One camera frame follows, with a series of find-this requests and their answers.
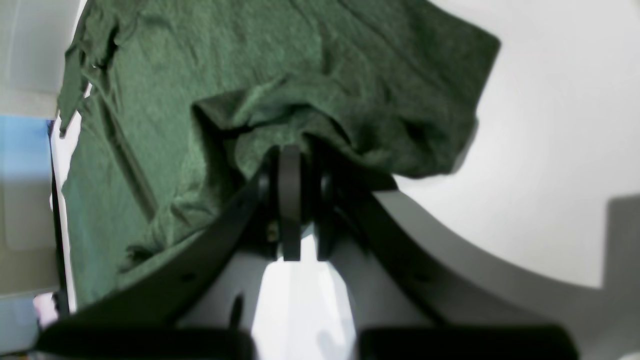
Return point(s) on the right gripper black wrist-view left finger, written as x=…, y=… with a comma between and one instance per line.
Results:
x=192, y=308

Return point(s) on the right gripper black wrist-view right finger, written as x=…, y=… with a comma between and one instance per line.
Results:
x=406, y=304

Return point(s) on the green long-sleeve T-shirt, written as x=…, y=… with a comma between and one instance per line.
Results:
x=179, y=100

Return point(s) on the pink cloth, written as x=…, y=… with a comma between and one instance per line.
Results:
x=45, y=306

